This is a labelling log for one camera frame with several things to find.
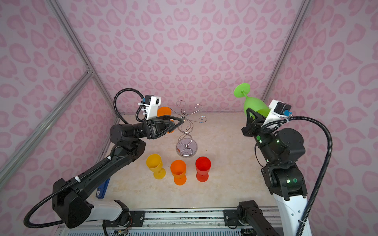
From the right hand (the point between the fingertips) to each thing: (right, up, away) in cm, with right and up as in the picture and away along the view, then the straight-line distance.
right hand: (247, 109), depth 54 cm
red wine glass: (-15, -26, +23) cm, 38 cm away
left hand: (-25, -6, -7) cm, 27 cm away
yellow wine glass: (-41, -26, +27) cm, 55 cm away
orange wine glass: (-28, -28, +24) cm, 46 cm away
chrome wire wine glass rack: (-24, -20, +44) cm, 54 cm away
